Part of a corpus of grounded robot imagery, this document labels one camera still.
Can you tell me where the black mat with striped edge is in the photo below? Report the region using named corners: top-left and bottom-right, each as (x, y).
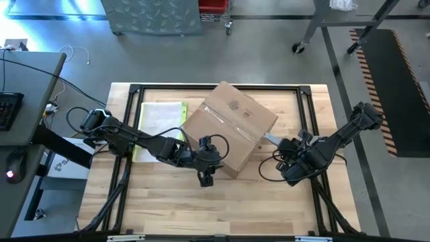
top-left (349, 28), bottom-right (430, 159)

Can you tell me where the white box with logo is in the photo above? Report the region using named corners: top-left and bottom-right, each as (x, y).
top-left (46, 139), bottom-right (97, 181)

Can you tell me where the black desk cable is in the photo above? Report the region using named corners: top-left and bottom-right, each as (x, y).
top-left (0, 57), bottom-right (108, 109)

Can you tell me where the white cable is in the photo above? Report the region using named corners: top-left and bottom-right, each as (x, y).
top-left (58, 44), bottom-right (91, 65)

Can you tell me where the grey desk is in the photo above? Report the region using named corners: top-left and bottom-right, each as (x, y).
top-left (0, 50), bottom-right (67, 146)

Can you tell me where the grey rolling table frame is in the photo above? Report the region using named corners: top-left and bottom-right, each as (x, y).
top-left (291, 0), bottom-right (401, 54)

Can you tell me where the white cloth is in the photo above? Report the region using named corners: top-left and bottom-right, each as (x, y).
top-left (329, 0), bottom-right (359, 13)

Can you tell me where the grey utility knife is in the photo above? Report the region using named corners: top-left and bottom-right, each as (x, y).
top-left (263, 133), bottom-right (283, 146)

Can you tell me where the grey leaf-patterned partition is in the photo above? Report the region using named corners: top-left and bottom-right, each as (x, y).
top-left (100, 0), bottom-right (203, 36)

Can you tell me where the black keyboard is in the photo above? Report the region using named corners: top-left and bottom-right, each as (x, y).
top-left (0, 91), bottom-right (25, 132)

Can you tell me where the black computer mouse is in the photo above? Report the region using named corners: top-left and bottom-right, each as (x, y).
top-left (5, 151), bottom-right (28, 185)

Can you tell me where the clear pouch with green edge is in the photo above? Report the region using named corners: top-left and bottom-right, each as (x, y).
top-left (132, 101), bottom-right (188, 164)

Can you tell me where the wire cart with red bin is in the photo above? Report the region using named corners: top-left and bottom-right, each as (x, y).
top-left (198, 0), bottom-right (234, 36)

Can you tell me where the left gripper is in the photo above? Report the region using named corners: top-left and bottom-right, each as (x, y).
top-left (183, 136), bottom-right (225, 188)

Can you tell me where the white power strip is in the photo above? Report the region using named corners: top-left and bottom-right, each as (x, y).
top-left (44, 102), bottom-right (60, 118)

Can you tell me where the brown taped cardboard box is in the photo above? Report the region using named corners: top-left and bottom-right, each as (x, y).
top-left (180, 80), bottom-right (279, 179)

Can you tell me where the black aluminium table frame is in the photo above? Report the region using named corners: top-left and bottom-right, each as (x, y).
top-left (79, 83), bottom-right (362, 236)

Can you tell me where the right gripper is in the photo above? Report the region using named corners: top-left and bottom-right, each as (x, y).
top-left (275, 129), bottom-right (333, 188)

